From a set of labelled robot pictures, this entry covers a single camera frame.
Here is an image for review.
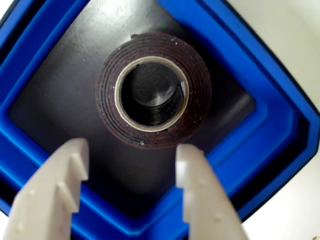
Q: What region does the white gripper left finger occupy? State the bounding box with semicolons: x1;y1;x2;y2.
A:
2;138;90;240

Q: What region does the red tape roll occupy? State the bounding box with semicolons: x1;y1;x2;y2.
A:
95;31;213;150

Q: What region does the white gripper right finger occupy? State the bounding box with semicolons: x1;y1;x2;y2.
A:
175;144;250;240

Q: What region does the blue plastic box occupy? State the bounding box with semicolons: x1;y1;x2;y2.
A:
0;0;320;240

